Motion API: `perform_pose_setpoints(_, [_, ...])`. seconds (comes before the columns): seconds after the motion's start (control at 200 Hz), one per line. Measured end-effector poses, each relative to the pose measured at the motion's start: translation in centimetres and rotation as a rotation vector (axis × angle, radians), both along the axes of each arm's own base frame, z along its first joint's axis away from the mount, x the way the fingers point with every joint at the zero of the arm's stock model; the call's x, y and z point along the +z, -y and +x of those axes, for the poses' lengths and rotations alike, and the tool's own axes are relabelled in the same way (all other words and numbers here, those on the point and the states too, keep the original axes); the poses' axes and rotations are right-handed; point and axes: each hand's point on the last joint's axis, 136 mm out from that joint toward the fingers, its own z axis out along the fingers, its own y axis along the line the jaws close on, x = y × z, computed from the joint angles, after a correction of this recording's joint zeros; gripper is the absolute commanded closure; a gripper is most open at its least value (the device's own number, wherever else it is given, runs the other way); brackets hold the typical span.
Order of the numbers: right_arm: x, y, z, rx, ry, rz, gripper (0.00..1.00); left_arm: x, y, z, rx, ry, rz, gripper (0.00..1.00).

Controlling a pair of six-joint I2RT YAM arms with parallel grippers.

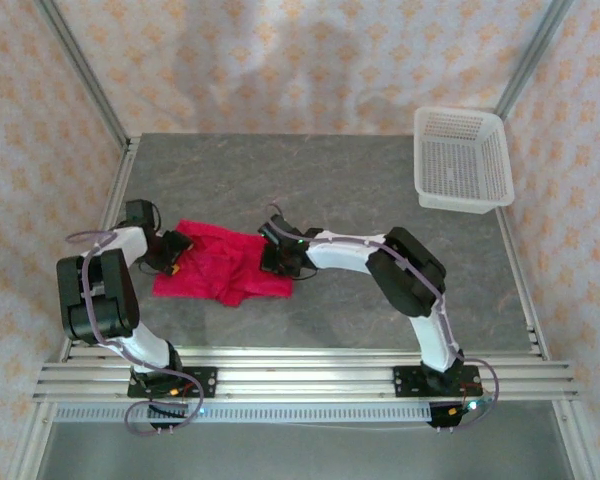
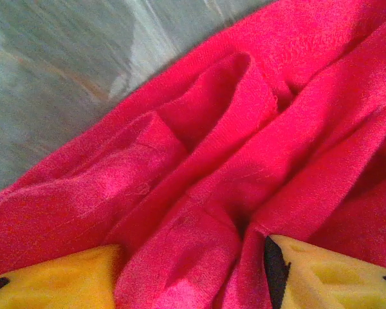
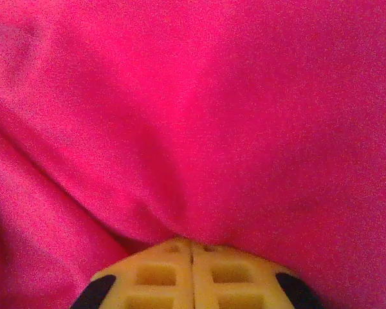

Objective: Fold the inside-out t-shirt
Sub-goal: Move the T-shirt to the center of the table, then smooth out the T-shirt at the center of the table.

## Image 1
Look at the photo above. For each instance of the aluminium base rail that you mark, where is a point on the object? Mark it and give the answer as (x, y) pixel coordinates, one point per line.
(305, 380)

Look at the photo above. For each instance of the aluminium table side rail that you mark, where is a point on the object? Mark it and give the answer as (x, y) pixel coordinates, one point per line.
(506, 235)
(116, 190)

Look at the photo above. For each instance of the aluminium frame post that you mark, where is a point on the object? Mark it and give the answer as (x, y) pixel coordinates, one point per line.
(535, 50)
(89, 75)

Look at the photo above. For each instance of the patterned white orange fabric backdrop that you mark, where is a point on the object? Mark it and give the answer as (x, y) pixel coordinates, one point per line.
(280, 60)

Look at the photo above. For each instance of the aluminium frame leg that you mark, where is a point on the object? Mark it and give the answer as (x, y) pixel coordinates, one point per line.
(32, 440)
(577, 440)

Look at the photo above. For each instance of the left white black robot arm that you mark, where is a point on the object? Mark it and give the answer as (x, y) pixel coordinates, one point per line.
(110, 300)

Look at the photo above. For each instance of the pink red t-shirt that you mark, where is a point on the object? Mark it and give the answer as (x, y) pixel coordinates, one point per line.
(220, 265)

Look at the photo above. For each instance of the small black electronics board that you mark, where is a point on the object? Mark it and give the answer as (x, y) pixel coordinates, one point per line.
(167, 411)
(447, 415)

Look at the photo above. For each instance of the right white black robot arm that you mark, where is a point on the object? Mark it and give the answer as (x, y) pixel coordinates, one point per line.
(405, 275)

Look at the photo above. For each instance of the white perforated plastic basket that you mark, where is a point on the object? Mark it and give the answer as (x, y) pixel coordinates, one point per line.
(460, 160)

